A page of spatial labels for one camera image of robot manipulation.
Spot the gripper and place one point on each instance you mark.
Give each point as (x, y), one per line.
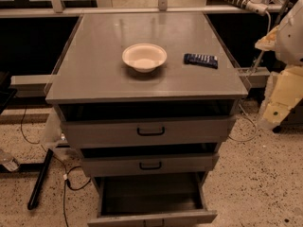
(291, 40)

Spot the grey bottom drawer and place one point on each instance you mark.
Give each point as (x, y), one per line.
(163, 200)

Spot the grey drawer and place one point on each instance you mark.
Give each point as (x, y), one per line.
(163, 200)
(125, 124)
(143, 160)

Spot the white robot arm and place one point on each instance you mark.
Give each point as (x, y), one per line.
(293, 20)

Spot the grey drawer cabinet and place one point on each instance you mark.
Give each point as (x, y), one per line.
(93, 72)

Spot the grey top drawer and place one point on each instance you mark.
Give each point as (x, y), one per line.
(125, 124)

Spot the grey middle drawer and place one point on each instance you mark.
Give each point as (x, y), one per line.
(143, 160)

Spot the dark blue snack packet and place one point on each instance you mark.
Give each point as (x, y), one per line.
(201, 60)

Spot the white power strip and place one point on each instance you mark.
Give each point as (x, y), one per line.
(256, 6)

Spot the black floor bar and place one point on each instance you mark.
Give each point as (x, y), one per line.
(33, 201)

